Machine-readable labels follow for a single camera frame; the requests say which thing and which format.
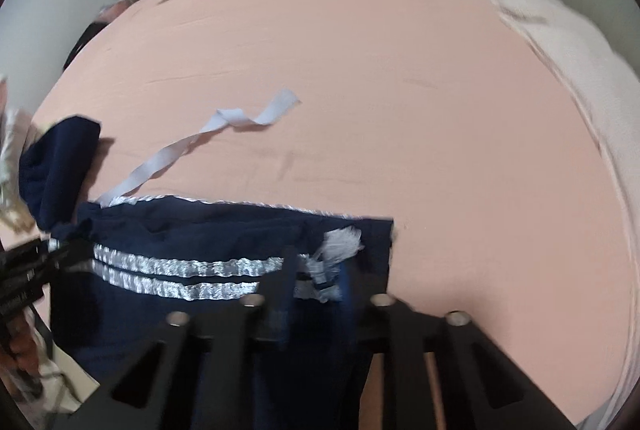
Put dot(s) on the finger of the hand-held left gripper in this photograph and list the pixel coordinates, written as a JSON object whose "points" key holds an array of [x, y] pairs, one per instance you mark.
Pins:
{"points": [[65, 252]]}

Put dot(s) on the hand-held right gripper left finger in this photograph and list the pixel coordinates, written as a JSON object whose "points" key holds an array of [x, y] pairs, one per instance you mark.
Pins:
{"points": [[282, 305]]}

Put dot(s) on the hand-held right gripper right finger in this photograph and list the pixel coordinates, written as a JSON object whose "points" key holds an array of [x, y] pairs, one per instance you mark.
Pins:
{"points": [[348, 305]]}

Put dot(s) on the plain navy garment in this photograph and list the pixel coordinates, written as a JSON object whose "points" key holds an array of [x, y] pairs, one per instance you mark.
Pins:
{"points": [[55, 170]]}

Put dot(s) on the navy shorts with silver stripes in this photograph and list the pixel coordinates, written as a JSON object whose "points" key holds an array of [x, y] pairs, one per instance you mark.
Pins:
{"points": [[200, 270]]}

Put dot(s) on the person's left hand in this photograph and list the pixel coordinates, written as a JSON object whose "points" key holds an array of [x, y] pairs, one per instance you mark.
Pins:
{"points": [[22, 345]]}

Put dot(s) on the person's patterned pajamas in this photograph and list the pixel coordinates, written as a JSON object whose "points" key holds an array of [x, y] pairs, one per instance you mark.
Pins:
{"points": [[10, 150]]}

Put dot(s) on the bed with pink sheet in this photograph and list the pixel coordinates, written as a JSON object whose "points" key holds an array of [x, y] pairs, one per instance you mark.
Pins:
{"points": [[400, 110]]}

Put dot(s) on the light checked blanket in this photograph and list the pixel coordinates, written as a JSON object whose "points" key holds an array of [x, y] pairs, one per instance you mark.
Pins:
{"points": [[600, 100]]}

